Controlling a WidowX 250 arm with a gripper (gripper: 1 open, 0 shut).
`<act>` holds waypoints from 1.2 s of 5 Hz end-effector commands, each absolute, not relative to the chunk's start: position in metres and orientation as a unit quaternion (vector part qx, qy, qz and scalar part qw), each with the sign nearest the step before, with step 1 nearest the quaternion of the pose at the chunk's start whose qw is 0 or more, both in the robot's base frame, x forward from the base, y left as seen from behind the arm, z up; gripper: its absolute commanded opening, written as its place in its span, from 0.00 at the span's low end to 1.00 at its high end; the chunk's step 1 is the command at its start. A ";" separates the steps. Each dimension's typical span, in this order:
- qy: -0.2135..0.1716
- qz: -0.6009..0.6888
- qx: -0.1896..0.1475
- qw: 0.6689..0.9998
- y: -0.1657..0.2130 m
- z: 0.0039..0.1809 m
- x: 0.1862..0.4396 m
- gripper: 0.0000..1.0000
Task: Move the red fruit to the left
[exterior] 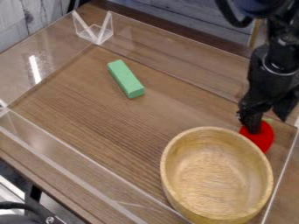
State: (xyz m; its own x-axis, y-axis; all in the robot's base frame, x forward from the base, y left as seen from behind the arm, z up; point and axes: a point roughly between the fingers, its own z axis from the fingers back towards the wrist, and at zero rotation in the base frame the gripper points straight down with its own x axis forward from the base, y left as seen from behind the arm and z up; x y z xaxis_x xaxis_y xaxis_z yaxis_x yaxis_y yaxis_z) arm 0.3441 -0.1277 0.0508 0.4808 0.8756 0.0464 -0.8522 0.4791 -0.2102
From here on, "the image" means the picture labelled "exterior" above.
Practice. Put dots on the red toy strawberry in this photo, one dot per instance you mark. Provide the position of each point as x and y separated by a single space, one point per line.
263 138

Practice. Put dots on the gold metal chair frame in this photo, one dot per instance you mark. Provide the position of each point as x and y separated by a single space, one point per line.
258 35

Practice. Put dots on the round wooden bowl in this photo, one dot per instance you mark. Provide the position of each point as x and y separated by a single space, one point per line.
216 176

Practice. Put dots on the clear acrylic tray enclosure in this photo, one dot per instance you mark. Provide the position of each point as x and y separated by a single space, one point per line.
82 140

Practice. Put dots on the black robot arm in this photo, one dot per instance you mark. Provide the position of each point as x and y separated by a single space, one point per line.
273 73

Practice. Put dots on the green rectangular block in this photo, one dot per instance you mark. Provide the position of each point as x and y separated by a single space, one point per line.
126 79

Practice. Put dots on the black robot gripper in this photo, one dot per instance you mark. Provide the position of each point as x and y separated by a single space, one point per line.
259 100

